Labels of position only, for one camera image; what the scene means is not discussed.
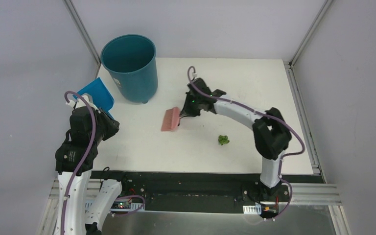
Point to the blue plastic dustpan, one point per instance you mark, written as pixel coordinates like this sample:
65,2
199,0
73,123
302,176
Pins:
101,97

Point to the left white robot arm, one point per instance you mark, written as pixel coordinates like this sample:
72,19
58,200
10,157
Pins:
74,163

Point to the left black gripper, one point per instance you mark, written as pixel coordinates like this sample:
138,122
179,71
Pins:
109,126

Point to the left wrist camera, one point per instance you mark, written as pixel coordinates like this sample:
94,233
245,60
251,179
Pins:
78,103

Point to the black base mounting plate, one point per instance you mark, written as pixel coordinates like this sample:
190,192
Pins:
196,192

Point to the green paper scrap centre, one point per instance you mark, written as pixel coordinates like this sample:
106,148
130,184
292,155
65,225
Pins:
223,139

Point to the pink hand brush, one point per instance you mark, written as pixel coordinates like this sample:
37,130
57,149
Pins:
171,119

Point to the teal plastic waste bin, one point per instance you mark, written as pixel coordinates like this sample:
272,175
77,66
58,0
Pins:
131,62

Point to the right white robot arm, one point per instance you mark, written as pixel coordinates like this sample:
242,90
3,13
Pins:
271,137

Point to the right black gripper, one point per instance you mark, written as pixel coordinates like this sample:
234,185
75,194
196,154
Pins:
186,111

